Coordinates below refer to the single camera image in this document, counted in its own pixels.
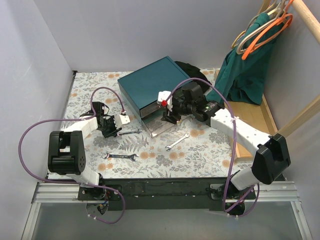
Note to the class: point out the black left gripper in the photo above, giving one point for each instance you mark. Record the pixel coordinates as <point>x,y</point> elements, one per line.
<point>110,126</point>

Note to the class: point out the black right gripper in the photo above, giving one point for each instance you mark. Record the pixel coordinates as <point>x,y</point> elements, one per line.
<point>173,110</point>

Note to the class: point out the medium silver wrench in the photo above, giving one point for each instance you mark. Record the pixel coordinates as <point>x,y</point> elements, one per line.
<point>122,133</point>

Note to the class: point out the small silver wrench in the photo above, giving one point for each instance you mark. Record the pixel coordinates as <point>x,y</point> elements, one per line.
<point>169,147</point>

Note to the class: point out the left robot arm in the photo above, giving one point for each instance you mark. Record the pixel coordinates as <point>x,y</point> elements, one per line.
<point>66,150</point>

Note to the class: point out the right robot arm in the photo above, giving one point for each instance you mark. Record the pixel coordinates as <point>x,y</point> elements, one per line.
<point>270,152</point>

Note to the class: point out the black knit cloth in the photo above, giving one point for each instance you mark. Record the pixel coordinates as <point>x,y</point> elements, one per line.
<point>191,70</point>

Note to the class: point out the floral table mat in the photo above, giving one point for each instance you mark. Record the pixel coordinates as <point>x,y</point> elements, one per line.
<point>206,153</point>

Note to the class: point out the large silver wrench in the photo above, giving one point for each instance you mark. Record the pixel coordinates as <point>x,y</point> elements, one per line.
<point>132,157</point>

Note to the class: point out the teal drawer cabinet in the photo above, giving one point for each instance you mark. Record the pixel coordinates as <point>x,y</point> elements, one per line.
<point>141,87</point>

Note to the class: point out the green cloth garment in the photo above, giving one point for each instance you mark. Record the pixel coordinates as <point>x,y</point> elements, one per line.
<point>243,80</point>

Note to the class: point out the beige clothes hanger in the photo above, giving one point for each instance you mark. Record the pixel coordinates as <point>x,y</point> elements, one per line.
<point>273,9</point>

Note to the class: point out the orange clothes hanger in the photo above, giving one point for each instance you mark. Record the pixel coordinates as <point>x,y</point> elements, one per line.
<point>270,32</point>

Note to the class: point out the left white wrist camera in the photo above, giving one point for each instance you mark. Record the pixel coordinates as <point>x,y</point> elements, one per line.
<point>120,120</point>

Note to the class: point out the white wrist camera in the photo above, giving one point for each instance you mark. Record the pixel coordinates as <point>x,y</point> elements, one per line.
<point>120,120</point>
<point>165,99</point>

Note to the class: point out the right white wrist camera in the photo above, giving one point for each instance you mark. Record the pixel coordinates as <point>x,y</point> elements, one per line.
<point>165,99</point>

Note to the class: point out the wooden rack frame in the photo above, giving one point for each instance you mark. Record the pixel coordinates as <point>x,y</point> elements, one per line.
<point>293,81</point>

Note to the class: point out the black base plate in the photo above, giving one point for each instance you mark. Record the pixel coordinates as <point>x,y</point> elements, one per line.
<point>158,193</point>

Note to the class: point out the aluminium rail frame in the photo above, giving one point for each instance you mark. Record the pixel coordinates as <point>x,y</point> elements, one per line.
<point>278,191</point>

